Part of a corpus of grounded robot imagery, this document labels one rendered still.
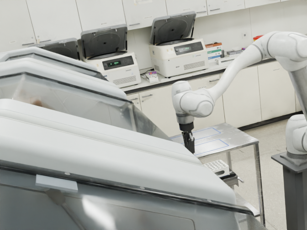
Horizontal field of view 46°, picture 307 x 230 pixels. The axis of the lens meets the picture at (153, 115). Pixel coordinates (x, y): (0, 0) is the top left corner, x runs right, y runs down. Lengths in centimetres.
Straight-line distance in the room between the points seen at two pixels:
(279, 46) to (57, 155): 150
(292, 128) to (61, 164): 187
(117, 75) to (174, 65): 68
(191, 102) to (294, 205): 113
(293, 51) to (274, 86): 306
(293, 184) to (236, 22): 322
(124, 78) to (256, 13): 222
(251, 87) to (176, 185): 417
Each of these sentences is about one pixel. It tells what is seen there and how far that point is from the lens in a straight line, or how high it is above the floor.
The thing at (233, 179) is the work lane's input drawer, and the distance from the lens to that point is 199.
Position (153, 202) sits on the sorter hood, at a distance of 50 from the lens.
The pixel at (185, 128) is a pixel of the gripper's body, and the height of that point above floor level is 113.
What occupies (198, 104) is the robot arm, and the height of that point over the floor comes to 129.
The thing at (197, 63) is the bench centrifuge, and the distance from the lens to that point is 431.
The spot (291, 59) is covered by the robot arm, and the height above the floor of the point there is 138.
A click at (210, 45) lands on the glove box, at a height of 111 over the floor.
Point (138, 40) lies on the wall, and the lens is 471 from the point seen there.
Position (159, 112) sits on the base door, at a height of 52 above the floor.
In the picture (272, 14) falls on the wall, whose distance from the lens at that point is 550.
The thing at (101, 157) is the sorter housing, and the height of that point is 155.
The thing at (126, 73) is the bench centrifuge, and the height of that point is 106.
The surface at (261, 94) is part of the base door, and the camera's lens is 478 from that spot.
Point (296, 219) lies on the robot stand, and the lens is 252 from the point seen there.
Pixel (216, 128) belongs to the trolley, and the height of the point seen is 82.
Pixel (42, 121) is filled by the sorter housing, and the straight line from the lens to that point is 63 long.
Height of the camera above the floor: 174
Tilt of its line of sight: 17 degrees down
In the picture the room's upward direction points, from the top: 10 degrees counter-clockwise
